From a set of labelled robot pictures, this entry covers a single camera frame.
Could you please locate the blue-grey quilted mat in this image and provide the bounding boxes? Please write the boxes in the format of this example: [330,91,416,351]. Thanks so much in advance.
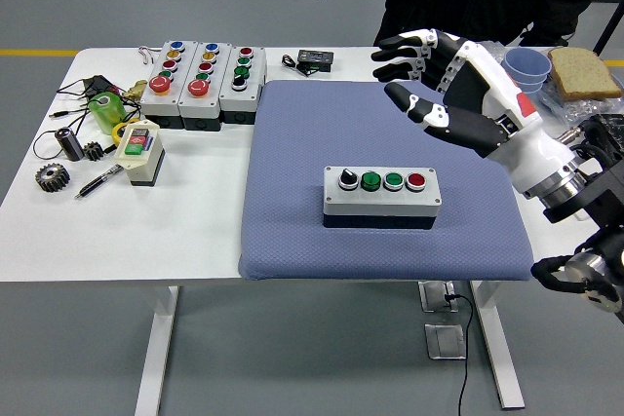
[237,78,536,282]

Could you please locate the five-button grey control box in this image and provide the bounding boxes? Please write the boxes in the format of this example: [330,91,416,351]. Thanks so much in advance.
[139,40,199,130]
[177,41,233,132]

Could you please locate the black pen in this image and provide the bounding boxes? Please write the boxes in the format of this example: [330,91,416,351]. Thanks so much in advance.
[74,164,125,201]

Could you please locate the black machine part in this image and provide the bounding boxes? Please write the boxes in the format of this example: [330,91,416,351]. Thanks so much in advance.
[582,113,624,147]

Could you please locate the black power cable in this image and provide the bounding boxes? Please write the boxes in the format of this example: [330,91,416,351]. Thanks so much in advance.
[444,292,475,416]

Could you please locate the four-button grey control box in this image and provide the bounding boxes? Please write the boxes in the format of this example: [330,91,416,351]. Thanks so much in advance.
[322,165,443,231]
[218,45,268,125]

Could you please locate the black slanted pole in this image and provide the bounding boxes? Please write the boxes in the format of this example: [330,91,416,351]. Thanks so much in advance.
[593,0,624,55]

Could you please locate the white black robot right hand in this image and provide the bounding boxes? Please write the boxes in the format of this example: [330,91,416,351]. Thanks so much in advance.
[370,28,579,197]

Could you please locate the large dark metal gear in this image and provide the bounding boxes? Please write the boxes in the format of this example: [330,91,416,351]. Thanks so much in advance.
[34,164,72,193]

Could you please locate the clear plastic bag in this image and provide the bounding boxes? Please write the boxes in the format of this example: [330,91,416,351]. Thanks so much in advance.
[535,79,624,125]

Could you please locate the metal floor socket box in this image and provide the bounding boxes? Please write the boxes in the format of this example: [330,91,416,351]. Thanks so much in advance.
[418,281,462,314]
[423,321,468,361]

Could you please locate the white red-green switch box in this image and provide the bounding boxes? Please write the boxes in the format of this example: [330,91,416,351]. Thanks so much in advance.
[115,119,167,187]

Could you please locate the thin black jack cable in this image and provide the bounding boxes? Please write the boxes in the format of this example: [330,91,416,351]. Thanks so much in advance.
[50,96,98,120]

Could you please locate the black module cable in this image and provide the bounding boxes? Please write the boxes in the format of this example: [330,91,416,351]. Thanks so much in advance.
[281,54,313,77]

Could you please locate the white table leg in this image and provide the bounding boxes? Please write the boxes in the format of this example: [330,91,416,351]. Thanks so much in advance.
[470,280,527,411]
[134,285,180,416]

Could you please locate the black cylindrical capacitor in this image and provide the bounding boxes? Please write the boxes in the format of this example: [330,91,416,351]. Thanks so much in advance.
[54,127,86,162]

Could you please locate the brass fitting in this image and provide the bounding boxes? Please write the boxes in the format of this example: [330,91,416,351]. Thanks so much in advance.
[118,79,149,100]

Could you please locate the slice of bread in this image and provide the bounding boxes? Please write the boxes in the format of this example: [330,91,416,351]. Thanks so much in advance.
[548,46,624,100]

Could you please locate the yellow tape roll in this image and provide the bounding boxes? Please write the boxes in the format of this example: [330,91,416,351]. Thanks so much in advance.
[111,118,142,147]

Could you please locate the black module with wires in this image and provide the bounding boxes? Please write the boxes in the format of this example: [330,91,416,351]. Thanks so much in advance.
[57,73,123,98]

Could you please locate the green plastic cylinder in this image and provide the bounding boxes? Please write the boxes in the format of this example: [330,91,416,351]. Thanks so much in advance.
[88,91,128,135]

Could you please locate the black digital display module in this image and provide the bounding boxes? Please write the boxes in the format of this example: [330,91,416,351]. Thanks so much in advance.
[296,48,336,74]

